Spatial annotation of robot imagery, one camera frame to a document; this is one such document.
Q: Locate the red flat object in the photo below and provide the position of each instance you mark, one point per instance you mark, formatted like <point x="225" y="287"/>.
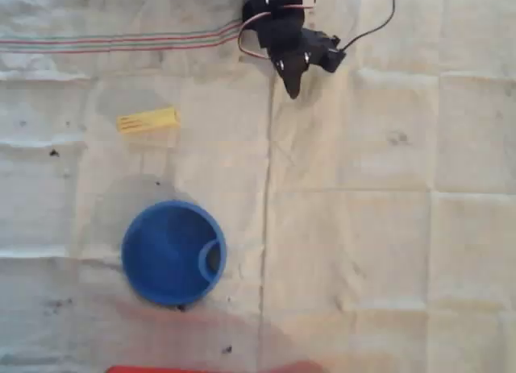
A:
<point x="181" y="370"/>

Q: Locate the yellow rectangular block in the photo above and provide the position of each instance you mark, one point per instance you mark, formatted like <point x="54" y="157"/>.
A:
<point x="147" y="121"/>

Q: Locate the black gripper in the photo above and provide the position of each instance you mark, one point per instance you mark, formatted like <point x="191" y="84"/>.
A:
<point x="293" y="69"/>

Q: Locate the blue plastic bowl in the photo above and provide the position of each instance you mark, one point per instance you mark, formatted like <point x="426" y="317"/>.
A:
<point x="165" y="254"/>

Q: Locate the white cloth with coloured stripes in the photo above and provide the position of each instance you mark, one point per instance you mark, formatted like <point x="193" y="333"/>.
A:
<point x="363" y="228"/>

